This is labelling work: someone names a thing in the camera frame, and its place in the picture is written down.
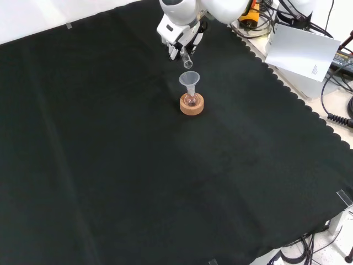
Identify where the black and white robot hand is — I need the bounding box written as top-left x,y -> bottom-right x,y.
156,13 -> 206,61

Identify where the clear glass graduated cylinder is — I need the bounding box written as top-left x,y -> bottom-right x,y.
180,45 -> 194,70

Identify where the small round-bottom glass flask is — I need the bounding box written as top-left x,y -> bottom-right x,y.
184,87 -> 199,107

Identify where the clear plastic funnel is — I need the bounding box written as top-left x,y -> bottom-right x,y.
179,71 -> 200,95

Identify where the yellow stop button box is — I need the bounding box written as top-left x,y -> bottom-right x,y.
238,2 -> 261,29

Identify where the black bench cloth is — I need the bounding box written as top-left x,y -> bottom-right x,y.
0,0 -> 353,265

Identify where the black power adapter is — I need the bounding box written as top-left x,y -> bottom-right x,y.
330,45 -> 353,71

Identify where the black tripod foot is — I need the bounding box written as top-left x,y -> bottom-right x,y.
344,242 -> 353,263

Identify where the round cork ring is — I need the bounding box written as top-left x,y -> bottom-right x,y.
179,93 -> 206,116

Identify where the black coiled cable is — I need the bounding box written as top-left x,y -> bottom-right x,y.
320,74 -> 353,128

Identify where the white post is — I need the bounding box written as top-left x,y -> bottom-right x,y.
327,205 -> 353,236

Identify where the black cable bundle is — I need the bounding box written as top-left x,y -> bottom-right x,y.
266,228 -> 343,265

